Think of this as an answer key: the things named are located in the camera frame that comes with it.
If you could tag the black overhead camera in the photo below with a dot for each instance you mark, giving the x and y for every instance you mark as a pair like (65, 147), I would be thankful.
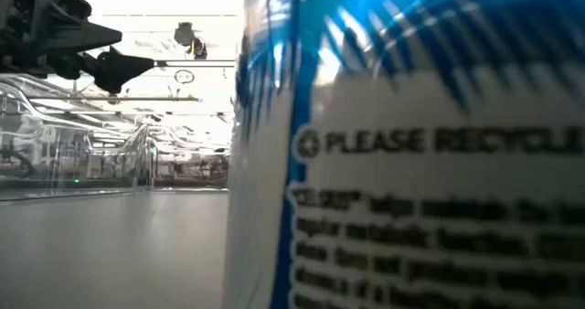
(185, 35)

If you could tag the clear plastic bin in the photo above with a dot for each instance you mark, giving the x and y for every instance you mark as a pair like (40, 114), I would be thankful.
(68, 163)

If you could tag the Celsius Arctic Vibe can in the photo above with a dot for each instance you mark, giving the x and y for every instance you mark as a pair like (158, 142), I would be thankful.
(411, 172)

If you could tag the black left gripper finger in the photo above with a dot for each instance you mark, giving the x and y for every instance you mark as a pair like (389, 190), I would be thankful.
(73, 35)
(116, 69)

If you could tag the black table frame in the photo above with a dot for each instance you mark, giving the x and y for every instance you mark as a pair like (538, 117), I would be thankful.
(192, 186)

